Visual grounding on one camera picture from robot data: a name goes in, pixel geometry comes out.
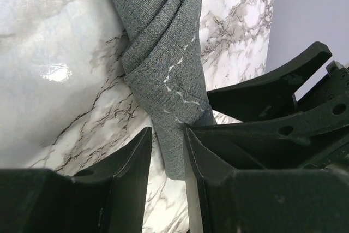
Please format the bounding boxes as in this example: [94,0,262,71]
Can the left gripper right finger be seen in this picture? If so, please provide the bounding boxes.
[184,128,234,232]

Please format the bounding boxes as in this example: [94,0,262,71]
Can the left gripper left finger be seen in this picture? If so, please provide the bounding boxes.
[73,127,152,232]

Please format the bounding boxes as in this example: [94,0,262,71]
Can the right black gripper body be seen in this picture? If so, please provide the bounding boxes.
[297,61,348,112]

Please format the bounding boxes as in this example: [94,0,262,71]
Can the grey cloth napkin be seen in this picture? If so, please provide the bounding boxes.
[113,0,216,180]

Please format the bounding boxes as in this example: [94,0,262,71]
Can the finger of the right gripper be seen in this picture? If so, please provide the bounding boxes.
[188,99,348,169]
[207,41,332,121]

